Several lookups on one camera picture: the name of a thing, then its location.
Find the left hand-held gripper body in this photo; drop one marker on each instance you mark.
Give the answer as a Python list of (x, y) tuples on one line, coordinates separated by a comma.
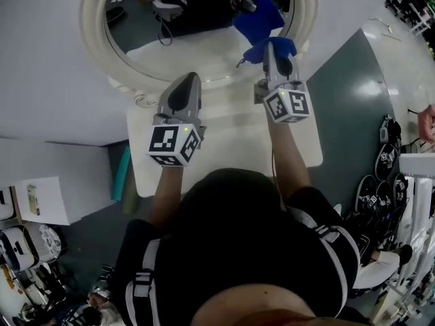
[(170, 144)]

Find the white cardboard box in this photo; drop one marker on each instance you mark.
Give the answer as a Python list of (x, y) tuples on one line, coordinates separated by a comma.
[(51, 199)]

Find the oval white-framed mirror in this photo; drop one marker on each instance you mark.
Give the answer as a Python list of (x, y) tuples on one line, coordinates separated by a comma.
[(190, 56)]

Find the white railing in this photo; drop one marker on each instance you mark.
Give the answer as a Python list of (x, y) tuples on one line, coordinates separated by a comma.
[(421, 199)]

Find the teal rolled mat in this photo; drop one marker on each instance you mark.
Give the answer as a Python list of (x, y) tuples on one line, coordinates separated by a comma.
[(120, 175)]

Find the white device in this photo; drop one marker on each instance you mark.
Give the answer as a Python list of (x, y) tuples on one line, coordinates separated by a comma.
[(18, 248), (6, 204)]

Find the pink bag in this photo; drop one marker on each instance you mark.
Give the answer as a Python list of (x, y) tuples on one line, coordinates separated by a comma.
[(427, 124)]

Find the person's black t-shirt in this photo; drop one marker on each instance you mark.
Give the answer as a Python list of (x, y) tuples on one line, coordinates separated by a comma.
[(234, 239)]

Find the person's face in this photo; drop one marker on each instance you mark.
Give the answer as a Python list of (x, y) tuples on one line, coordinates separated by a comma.
[(255, 307)]

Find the person's right forearm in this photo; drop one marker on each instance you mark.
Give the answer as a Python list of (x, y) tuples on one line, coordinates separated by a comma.
[(289, 158)]

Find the person's left forearm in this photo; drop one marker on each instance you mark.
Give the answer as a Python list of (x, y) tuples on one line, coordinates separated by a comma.
[(166, 192)]

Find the white carved dressing table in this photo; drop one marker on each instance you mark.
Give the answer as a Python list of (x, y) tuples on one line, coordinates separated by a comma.
[(234, 138)]

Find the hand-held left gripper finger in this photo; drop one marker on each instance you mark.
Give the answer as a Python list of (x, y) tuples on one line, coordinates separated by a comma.
[(165, 100), (197, 100)]

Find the grey spare gripper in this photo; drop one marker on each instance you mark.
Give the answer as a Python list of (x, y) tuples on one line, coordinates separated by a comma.
[(390, 129)]

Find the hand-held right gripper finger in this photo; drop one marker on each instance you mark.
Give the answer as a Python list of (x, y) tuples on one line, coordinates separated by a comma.
[(295, 76), (271, 68)]

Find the round patterned cushion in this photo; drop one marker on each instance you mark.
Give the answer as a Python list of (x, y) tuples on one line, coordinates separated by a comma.
[(50, 242)]

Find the blue cloth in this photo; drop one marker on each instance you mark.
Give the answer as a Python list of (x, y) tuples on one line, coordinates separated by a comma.
[(282, 46)]

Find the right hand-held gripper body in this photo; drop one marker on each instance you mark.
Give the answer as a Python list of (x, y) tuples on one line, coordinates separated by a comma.
[(289, 105)]

